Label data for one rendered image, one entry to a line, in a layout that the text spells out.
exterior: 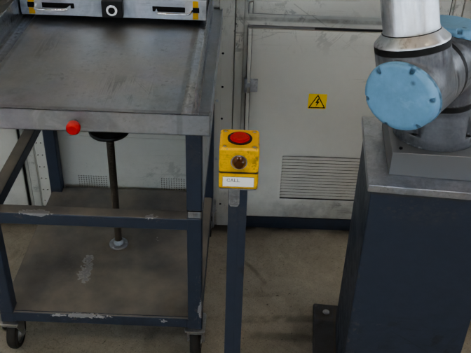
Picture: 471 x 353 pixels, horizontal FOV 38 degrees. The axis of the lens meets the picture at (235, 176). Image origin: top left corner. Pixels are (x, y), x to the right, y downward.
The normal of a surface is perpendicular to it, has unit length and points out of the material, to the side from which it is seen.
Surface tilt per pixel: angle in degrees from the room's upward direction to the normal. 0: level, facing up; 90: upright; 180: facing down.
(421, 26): 78
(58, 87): 0
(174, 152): 90
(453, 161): 90
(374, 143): 0
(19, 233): 0
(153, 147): 90
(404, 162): 90
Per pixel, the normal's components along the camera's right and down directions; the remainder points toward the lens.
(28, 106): 0.03, -0.83
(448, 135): 0.04, 0.19
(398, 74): -0.56, 0.49
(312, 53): -0.03, 0.56
